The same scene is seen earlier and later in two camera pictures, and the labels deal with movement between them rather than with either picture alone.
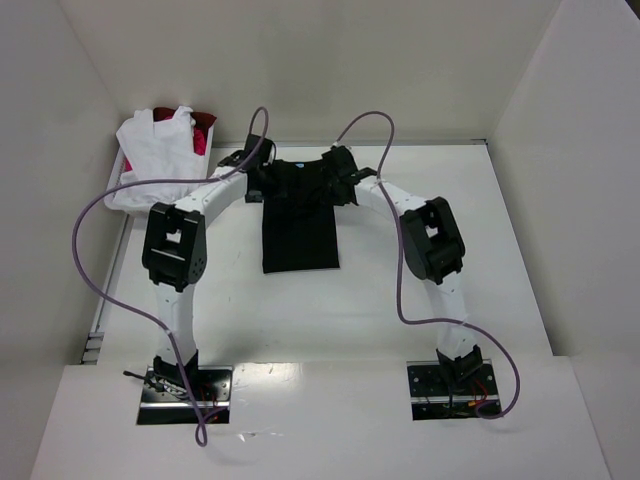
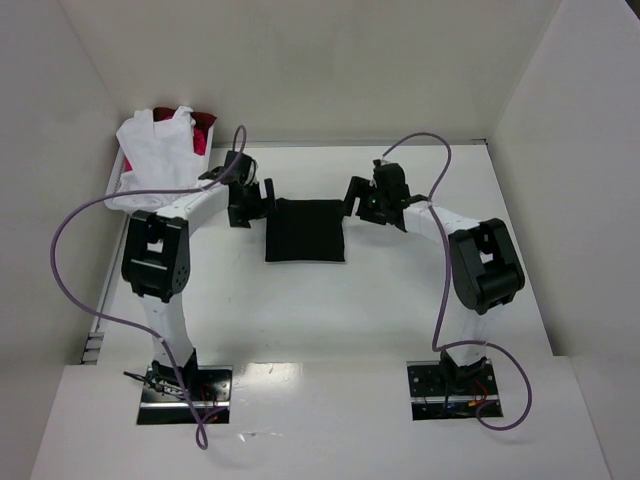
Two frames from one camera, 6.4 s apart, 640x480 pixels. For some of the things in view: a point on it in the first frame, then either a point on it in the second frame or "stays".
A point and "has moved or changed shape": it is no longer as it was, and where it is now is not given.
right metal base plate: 438,395 stays
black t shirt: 299,231 has moved or changed shape
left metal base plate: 161,405 stays
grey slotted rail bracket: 93,347 stays
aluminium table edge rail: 347,142 stays
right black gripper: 343,185 -> 365,201
